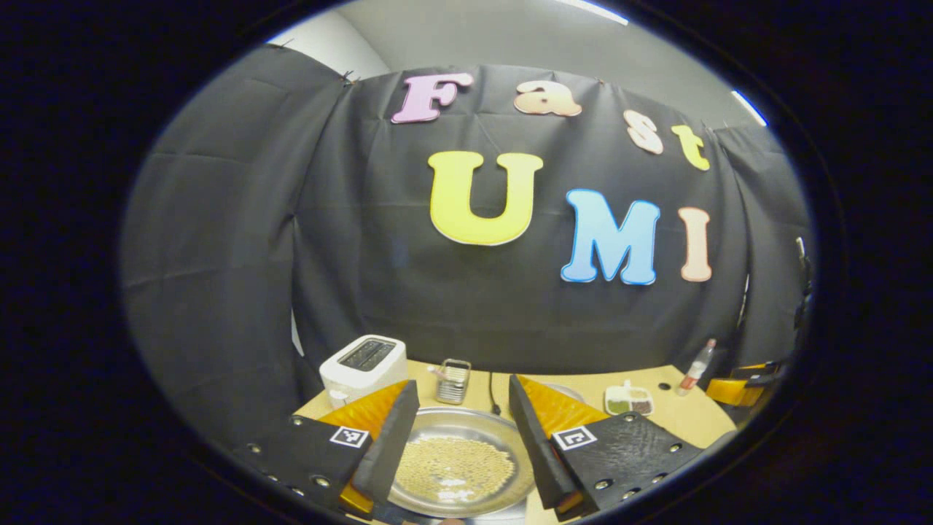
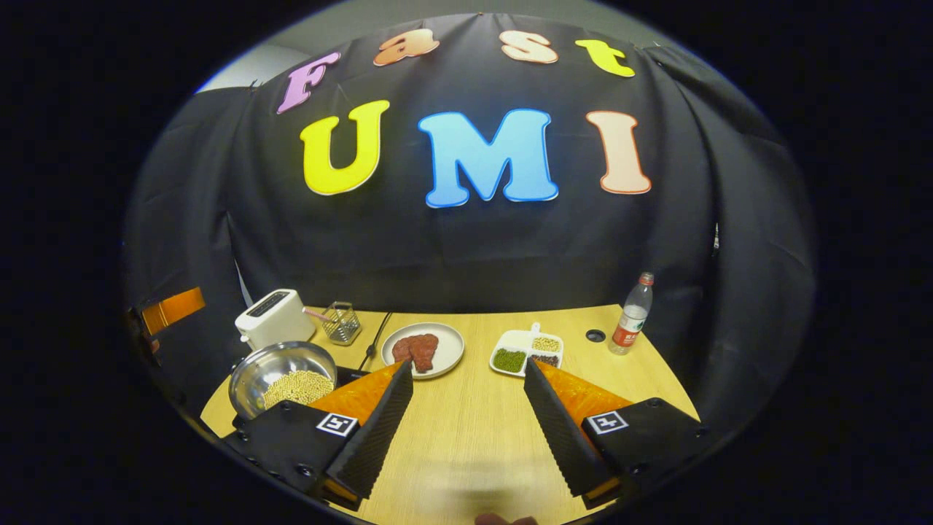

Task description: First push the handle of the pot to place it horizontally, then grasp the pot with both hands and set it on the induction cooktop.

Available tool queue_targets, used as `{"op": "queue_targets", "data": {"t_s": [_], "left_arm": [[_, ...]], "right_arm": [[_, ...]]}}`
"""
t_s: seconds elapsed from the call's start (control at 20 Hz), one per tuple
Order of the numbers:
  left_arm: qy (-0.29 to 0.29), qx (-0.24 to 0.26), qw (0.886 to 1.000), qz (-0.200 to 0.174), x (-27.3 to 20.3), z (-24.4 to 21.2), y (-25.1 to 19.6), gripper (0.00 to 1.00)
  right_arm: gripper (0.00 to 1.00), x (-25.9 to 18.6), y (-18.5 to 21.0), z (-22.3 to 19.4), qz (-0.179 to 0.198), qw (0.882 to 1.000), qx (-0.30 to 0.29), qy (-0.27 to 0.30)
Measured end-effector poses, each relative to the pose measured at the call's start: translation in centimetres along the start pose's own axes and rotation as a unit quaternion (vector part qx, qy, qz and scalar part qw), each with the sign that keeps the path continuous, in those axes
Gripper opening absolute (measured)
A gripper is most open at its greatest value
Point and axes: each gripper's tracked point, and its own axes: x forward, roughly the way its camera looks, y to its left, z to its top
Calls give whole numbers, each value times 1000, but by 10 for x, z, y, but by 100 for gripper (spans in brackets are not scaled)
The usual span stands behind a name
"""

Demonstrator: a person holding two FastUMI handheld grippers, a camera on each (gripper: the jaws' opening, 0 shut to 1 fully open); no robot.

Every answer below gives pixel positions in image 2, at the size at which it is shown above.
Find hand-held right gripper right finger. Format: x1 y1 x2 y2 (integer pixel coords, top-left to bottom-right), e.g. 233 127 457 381
523 357 709 510

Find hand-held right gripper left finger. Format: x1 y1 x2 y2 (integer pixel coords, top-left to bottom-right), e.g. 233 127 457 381
222 359 415 511

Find black induction cooktop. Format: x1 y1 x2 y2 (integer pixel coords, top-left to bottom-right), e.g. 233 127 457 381
232 366 374 432

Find steel pot with black handles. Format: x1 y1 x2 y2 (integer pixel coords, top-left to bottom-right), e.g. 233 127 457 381
228 341 338 420

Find heap of soybeans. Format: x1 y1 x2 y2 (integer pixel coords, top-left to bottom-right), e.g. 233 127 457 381
262 370 335 409

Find white divided bean dish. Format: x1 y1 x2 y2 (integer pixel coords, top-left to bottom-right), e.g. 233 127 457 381
489 322 564 378

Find white toaster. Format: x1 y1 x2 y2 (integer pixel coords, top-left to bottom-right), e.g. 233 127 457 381
235 289 317 351

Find round white plate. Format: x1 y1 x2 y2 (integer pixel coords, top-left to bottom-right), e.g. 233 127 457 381
380 322 466 381

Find clear bottle with red label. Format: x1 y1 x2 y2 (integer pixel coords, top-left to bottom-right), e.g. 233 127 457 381
609 272 655 356

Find black power cable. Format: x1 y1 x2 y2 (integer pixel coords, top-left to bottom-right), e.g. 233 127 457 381
359 312 393 371

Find wire mesh utensil holder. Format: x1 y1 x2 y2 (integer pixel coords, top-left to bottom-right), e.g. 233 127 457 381
321 301 362 346

